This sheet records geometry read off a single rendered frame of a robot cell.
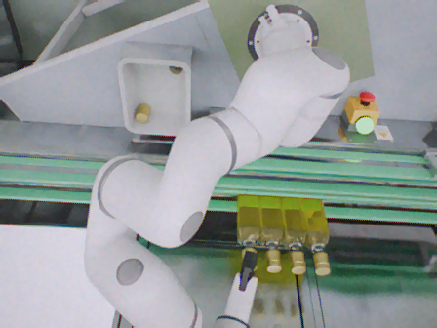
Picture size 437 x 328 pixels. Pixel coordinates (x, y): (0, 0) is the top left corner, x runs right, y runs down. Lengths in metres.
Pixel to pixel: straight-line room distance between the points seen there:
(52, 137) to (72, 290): 0.42
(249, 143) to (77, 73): 0.69
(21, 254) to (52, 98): 0.43
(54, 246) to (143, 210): 0.72
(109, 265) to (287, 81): 0.33
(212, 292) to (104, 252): 0.53
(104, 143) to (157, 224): 0.71
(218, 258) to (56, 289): 0.42
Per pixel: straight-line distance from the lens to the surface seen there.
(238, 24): 0.88
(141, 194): 0.47
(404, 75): 1.14
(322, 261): 0.97
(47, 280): 1.11
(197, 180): 0.44
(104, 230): 0.57
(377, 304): 1.17
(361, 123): 1.06
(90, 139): 1.16
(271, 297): 1.05
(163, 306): 0.53
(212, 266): 1.08
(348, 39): 0.93
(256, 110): 0.52
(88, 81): 1.12
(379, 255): 1.26
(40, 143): 1.18
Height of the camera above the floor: 1.64
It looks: 47 degrees down
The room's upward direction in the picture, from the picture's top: 179 degrees counter-clockwise
